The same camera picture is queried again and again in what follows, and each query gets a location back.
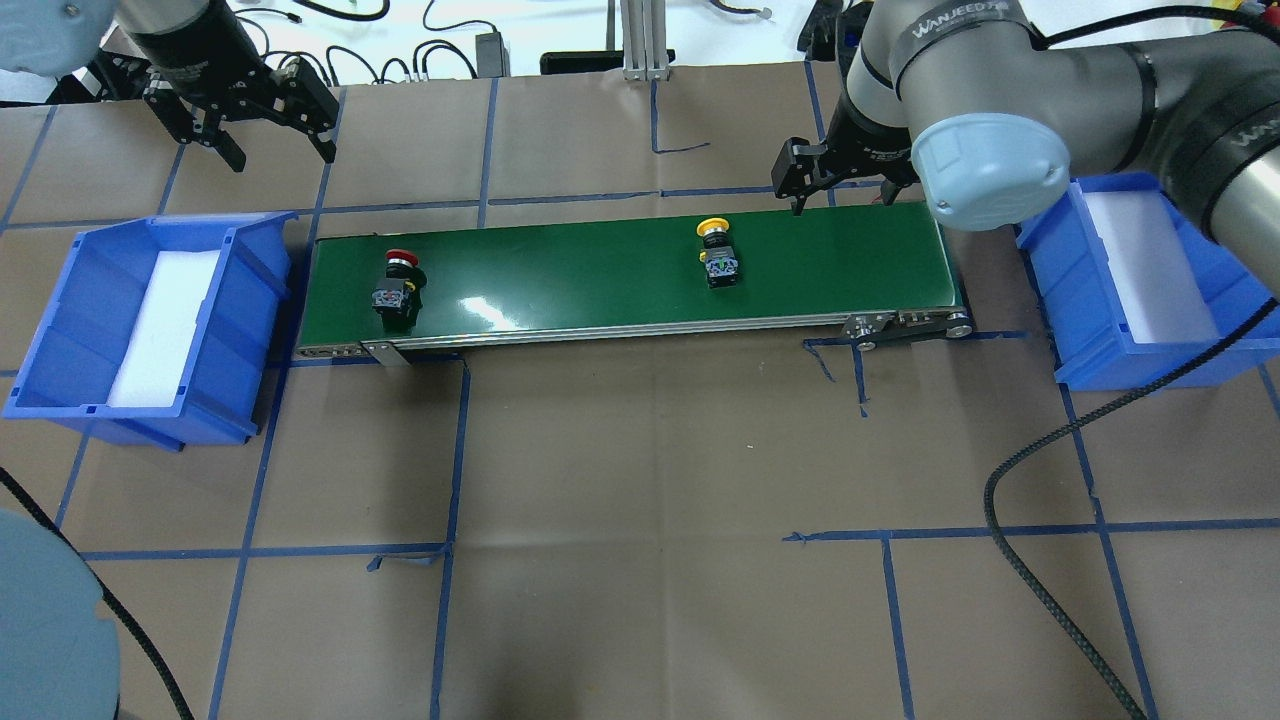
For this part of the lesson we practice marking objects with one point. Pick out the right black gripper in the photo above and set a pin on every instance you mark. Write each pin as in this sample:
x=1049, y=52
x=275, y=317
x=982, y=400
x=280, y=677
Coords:
x=868, y=143

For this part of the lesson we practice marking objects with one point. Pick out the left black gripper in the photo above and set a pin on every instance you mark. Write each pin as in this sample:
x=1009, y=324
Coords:
x=196, y=42

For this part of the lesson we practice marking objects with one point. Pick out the yellow push button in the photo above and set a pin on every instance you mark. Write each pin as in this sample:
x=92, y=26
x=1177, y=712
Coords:
x=720, y=263

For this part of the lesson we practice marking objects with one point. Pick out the red push button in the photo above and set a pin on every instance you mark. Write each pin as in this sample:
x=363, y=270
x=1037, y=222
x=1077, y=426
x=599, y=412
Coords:
x=396, y=298

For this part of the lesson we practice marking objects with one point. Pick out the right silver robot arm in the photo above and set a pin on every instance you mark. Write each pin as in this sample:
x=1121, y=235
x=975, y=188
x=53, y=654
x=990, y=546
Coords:
x=993, y=119

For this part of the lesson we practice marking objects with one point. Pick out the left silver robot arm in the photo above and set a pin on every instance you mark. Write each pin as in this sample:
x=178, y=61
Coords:
x=53, y=38

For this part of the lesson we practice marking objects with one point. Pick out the green conveyor belt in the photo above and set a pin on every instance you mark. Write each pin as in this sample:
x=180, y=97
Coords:
x=883, y=274

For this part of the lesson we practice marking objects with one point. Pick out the black power adapter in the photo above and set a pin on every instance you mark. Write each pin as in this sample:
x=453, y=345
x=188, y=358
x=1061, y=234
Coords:
x=491, y=55

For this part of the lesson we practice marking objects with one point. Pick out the white foam pad left bin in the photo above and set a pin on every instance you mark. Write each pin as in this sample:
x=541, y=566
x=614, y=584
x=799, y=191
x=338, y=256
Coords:
x=164, y=331

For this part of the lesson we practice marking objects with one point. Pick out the right blue plastic bin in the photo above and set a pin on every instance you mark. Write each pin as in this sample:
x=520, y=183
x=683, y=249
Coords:
x=1096, y=350

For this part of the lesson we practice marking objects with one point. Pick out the blue plastic bin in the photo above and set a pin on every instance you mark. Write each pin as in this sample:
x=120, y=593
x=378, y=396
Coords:
x=80, y=341
x=1096, y=350

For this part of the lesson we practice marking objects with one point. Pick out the left blue plastic bin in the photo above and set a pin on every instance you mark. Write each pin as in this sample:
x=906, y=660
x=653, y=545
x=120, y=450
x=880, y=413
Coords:
x=80, y=341

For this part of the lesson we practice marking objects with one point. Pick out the aluminium frame post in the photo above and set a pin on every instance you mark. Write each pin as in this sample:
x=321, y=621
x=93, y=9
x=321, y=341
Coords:
x=644, y=40

